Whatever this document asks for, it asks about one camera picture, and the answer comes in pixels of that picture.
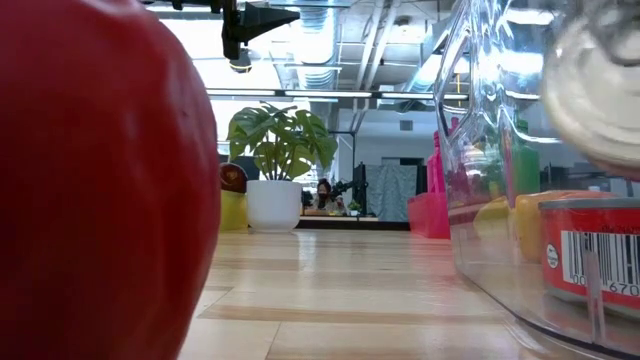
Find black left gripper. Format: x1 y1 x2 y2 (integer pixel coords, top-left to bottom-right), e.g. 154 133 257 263
171 0 301 62

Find black monitor on stand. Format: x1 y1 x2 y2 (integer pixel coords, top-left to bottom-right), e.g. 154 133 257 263
352 162 369 216

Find long ceiling light strip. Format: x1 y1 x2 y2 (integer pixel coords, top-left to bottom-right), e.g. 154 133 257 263
207 88 451 100

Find yellow translucent plastic tray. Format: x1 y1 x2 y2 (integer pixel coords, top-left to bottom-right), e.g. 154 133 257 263
219 189 250 233

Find clear plastic tray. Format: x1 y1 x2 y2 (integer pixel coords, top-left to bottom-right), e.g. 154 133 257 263
433 0 640 360

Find red orange toy fruit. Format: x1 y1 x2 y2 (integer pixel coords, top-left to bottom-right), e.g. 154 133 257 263
472 189 621 264

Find person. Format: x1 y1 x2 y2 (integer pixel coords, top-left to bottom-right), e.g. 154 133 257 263
312 177 347 216

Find grey patterned partition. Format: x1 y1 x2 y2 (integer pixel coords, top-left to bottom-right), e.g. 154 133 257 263
367 163 419 222

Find silver tin can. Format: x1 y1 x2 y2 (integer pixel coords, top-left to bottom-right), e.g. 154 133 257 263
538 197 640 314

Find silver diagonal ceiling duct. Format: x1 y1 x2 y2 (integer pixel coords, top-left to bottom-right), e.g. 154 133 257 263
404 24 454 94

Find gold pull-tab tin can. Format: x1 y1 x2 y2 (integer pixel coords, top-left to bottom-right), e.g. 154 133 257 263
542 9 640 180

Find shiny red toy fruit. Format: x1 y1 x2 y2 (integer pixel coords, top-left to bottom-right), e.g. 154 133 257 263
219 162 249 195

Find black background equipment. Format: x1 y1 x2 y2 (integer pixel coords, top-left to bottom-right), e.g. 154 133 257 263
542 162 626 194

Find red translucent plastic tray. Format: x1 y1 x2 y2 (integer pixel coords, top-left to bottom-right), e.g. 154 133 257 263
407 192 454 240

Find green plastic bottle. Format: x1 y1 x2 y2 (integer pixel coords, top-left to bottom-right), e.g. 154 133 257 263
513 119 542 196

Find artificial green potted plant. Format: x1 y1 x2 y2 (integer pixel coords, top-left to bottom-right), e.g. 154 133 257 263
227 102 340 233

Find red toy tomato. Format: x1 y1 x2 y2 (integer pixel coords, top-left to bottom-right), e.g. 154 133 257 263
0 0 222 360

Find pink plastic bottle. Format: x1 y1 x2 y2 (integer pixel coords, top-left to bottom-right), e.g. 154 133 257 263
426 130 451 196

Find dark background desk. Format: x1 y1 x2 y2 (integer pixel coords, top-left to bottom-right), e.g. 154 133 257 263
299 214 411 231

